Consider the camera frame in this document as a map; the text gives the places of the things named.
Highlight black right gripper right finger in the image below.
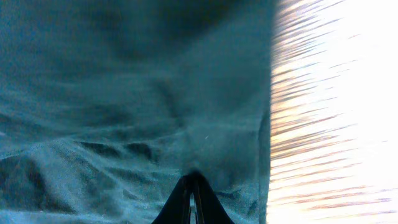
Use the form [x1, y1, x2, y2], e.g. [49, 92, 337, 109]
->
[192, 174, 234, 224]

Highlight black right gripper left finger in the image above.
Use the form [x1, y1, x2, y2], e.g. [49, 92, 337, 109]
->
[152, 175, 192, 224]

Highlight black shorts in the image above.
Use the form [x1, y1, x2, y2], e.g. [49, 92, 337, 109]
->
[1, 0, 277, 223]

